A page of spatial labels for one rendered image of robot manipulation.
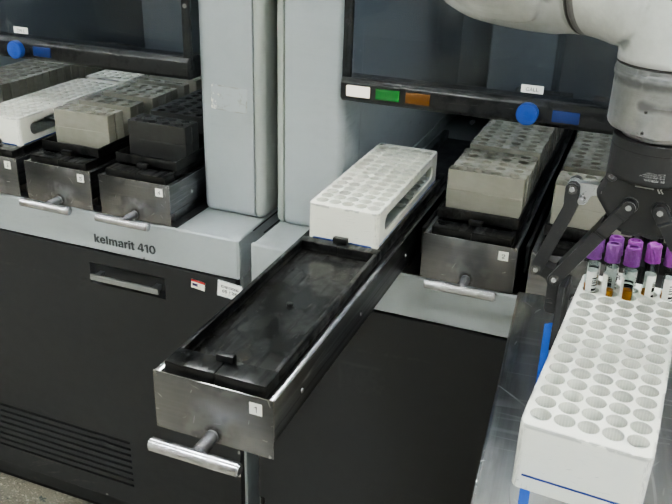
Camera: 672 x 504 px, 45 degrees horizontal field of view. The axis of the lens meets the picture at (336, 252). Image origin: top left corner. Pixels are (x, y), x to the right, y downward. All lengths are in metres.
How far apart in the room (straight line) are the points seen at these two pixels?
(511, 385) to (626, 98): 0.29
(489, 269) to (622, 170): 0.47
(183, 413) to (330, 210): 0.36
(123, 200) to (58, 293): 0.26
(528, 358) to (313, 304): 0.26
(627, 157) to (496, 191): 0.50
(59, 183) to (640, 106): 1.02
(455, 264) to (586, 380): 0.47
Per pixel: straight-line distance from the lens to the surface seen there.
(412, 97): 1.17
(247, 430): 0.82
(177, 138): 1.37
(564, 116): 1.13
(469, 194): 1.20
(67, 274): 1.52
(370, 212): 1.06
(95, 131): 1.46
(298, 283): 1.00
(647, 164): 0.70
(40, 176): 1.47
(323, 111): 1.25
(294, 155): 1.29
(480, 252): 1.14
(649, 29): 0.67
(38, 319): 1.62
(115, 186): 1.38
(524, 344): 0.88
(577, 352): 0.76
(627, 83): 0.69
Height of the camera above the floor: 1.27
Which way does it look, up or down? 25 degrees down
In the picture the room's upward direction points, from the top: 2 degrees clockwise
